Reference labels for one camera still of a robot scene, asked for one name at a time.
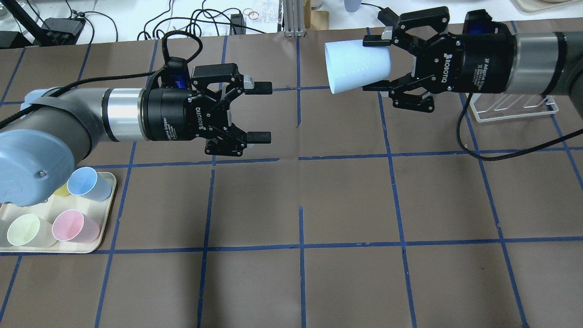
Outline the wooden stand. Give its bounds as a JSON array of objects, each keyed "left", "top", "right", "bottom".
[{"left": 302, "top": 0, "right": 330, "bottom": 31}]

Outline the white wire dish rack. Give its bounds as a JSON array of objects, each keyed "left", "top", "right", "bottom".
[{"left": 469, "top": 94, "right": 559, "bottom": 123}]

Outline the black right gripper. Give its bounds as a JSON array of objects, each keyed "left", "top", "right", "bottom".
[{"left": 363, "top": 6, "right": 518, "bottom": 113}]

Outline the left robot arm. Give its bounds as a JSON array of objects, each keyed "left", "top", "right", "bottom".
[{"left": 0, "top": 57, "right": 273, "bottom": 207}]

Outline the light blue ikea cup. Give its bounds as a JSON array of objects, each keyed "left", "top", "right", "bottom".
[{"left": 324, "top": 40, "right": 391, "bottom": 95}]

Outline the aluminium frame post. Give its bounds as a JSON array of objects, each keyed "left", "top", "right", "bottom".
[{"left": 280, "top": 0, "right": 309, "bottom": 37}]

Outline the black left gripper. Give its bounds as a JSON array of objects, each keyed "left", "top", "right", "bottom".
[{"left": 141, "top": 57, "right": 273, "bottom": 157}]

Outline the black monitor stand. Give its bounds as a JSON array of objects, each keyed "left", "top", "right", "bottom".
[{"left": 1, "top": 0, "right": 86, "bottom": 46}]

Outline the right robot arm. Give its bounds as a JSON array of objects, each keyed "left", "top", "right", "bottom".
[{"left": 362, "top": 6, "right": 582, "bottom": 113}]

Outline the black power adapter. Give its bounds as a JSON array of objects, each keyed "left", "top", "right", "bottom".
[{"left": 377, "top": 7, "right": 400, "bottom": 27}]

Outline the yellow plastic cup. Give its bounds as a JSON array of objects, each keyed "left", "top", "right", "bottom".
[{"left": 53, "top": 184, "right": 71, "bottom": 197}]

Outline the pink plastic cup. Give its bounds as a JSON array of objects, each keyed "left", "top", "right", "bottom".
[{"left": 51, "top": 210, "right": 101, "bottom": 243}]

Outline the blue cup on tray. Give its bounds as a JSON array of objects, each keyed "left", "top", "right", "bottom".
[{"left": 66, "top": 167, "right": 113, "bottom": 202}]

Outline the pale green plastic cup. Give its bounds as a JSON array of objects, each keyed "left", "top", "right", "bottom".
[{"left": 7, "top": 214, "right": 57, "bottom": 248}]

